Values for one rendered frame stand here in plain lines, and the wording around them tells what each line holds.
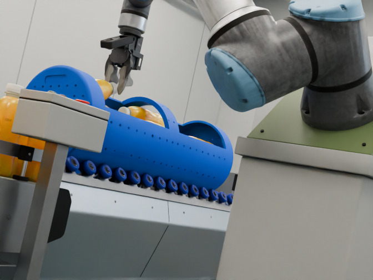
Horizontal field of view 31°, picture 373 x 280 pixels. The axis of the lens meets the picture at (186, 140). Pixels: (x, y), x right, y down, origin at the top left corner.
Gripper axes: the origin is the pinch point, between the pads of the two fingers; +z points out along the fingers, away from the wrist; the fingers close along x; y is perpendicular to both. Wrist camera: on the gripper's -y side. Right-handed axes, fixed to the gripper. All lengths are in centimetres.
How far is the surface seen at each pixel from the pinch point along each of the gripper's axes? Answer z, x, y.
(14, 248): 48, -24, -51
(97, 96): 6.3, -13.5, -22.1
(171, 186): 26.1, -12.3, 27.1
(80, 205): 36.9, -14.6, -20.3
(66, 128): 19, -35, -55
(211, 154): 11.4, -15.2, 44.1
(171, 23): -149, 277, 407
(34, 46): -70, 298, 243
